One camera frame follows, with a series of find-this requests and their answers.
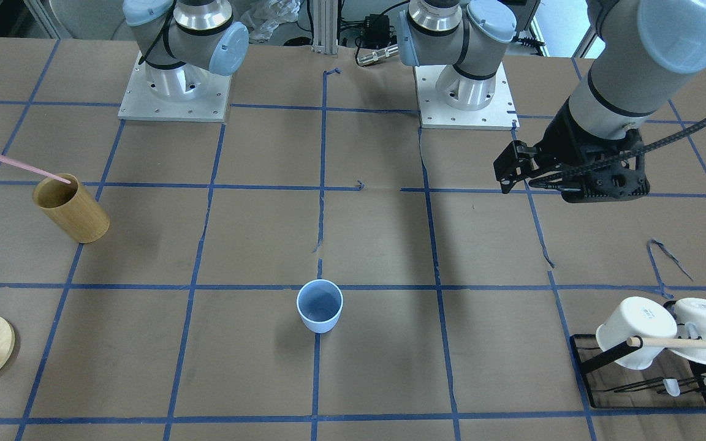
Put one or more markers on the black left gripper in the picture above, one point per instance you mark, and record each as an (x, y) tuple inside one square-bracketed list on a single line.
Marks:
[(569, 139)]

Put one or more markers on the light blue plastic cup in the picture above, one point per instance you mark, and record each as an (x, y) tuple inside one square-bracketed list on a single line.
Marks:
[(320, 303)]

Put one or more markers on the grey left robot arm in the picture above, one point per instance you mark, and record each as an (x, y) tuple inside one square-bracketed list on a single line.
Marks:
[(652, 48)]

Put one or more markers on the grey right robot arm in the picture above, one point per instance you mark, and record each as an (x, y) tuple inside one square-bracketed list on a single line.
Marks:
[(184, 43)]

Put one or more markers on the bamboo cylinder holder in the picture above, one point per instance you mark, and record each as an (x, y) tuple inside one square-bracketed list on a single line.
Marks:
[(71, 207)]

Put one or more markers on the black power adapter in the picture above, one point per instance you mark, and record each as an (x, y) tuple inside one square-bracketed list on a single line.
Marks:
[(376, 32)]

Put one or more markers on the black mug rack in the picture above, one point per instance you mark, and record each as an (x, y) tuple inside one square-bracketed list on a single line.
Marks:
[(641, 372)]

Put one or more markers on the crumpled clear plastic bag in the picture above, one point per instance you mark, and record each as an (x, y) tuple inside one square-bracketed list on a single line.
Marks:
[(262, 18)]

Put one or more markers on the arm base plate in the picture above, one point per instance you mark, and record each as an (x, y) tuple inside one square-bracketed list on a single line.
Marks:
[(175, 104), (439, 104)]

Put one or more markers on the silver cable connector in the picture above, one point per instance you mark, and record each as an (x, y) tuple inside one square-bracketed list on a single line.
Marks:
[(376, 56)]

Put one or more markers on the aluminium frame post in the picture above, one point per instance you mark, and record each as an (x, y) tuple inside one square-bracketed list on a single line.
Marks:
[(325, 19)]

